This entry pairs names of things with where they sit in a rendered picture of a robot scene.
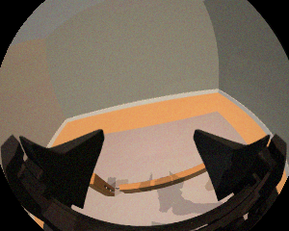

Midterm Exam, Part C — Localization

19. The wooden post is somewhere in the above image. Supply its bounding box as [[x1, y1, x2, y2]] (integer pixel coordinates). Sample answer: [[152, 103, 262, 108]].
[[90, 173, 115, 196]]

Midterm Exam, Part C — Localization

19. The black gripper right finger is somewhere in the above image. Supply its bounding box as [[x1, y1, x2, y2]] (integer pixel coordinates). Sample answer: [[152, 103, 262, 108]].
[[192, 130, 271, 201]]

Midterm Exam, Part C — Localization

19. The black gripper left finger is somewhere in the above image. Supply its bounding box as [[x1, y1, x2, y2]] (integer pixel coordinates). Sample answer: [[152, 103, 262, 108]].
[[18, 130, 105, 209]]

